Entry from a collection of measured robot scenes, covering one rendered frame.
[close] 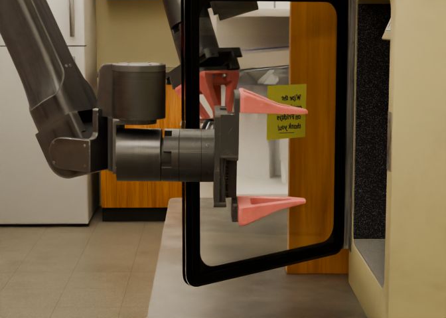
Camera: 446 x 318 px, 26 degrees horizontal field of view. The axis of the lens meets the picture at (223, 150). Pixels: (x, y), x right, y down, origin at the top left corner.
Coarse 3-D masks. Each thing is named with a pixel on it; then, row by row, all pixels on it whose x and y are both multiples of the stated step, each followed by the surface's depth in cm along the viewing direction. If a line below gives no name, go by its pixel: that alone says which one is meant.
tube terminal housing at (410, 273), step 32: (384, 0) 138; (416, 0) 111; (416, 32) 112; (416, 64) 112; (416, 96) 113; (416, 128) 113; (416, 160) 114; (352, 192) 144; (416, 192) 114; (352, 224) 144; (416, 224) 115; (352, 256) 144; (416, 256) 115; (352, 288) 144; (384, 288) 118; (416, 288) 116
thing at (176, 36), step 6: (180, 24) 134; (174, 30) 136; (174, 36) 136; (180, 36) 134; (174, 42) 136; (180, 42) 134; (180, 48) 135; (180, 54) 135; (180, 60) 135; (180, 66) 134; (168, 72) 136; (168, 78) 137; (168, 84) 138
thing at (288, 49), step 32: (224, 32) 127; (256, 32) 130; (288, 32) 134; (320, 32) 138; (224, 64) 127; (256, 64) 131; (288, 64) 135; (320, 64) 139; (224, 96) 128; (288, 96) 135; (320, 96) 140; (256, 128) 132; (288, 128) 136; (320, 128) 140; (256, 160) 133; (288, 160) 137; (320, 160) 141; (256, 192) 133; (288, 192) 138; (320, 192) 142; (224, 224) 130; (256, 224) 134; (288, 224) 138; (320, 224) 143; (224, 256) 131; (256, 256) 135
